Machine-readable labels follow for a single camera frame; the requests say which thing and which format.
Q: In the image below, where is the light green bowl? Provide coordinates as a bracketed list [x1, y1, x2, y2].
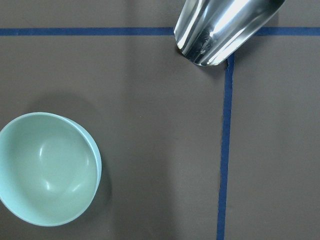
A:
[0, 112, 102, 227]

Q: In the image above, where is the shiny metal scoop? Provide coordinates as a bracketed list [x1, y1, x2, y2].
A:
[173, 0, 284, 67]

